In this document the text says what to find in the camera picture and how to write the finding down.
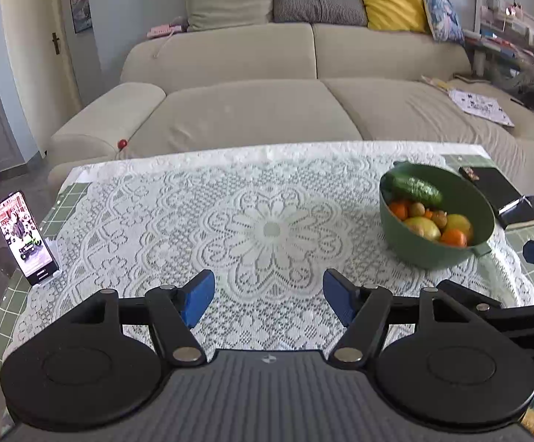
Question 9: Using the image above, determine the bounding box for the silver pen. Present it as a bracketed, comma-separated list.
[498, 196, 532, 215]

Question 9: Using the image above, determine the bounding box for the printed paper on sofa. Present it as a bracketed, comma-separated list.
[448, 89, 515, 128]

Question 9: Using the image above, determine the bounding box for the floral blue cushion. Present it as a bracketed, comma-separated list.
[422, 0, 465, 45]

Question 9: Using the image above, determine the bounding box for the beige sofa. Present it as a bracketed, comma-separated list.
[47, 23, 534, 196]

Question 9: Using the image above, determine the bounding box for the yellow apple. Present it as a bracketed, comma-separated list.
[403, 217, 442, 242]

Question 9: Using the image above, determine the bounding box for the smartphone on stand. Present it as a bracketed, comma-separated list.
[0, 190, 59, 285]

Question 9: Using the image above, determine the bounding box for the green colander bowl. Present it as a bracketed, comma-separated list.
[379, 162, 496, 270]

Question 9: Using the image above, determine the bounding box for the green cucumber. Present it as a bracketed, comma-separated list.
[390, 173, 443, 207]

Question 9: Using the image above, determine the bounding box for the black notebook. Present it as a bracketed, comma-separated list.
[459, 166, 534, 231]

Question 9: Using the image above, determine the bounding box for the door handle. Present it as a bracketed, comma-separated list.
[51, 32, 60, 55]

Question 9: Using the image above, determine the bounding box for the white door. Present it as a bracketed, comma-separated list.
[0, 0, 81, 156]

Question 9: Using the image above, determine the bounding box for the grey knitted cushion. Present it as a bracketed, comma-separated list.
[273, 0, 368, 26]

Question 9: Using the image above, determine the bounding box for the cluttered side table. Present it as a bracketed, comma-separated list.
[465, 0, 534, 95]

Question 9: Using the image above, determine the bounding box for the pink object on sofa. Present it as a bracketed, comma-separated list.
[146, 24, 183, 40]

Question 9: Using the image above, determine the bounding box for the small brown longan fruit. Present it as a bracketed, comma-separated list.
[409, 201, 426, 218]

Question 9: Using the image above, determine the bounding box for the orange mandarin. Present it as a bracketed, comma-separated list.
[389, 201, 409, 221]
[440, 228, 468, 248]

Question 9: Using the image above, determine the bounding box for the white lace tablecloth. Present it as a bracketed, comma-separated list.
[11, 142, 534, 352]

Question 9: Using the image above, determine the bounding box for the small brown longan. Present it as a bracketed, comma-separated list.
[431, 211, 448, 232]

